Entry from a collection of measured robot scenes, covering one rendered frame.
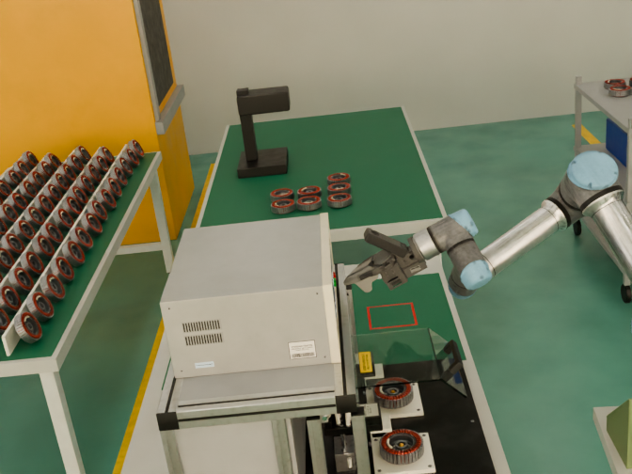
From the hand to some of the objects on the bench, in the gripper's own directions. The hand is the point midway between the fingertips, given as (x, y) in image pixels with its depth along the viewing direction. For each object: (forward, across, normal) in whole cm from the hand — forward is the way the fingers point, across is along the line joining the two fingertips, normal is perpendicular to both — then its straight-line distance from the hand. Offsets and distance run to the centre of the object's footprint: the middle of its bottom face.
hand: (346, 278), depth 226 cm
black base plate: (+11, -8, -43) cm, 45 cm away
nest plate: (+9, +4, -42) cm, 43 cm away
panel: (+32, -8, -31) cm, 45 cm away
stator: (+8, +4, -41) cm, 42 cm away
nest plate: (+9, -20, -42) cm, 47 cm away
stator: (+8, -20, -41) cm, 46 cm away
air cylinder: (+22, -21, -36) cm, 47 cm away
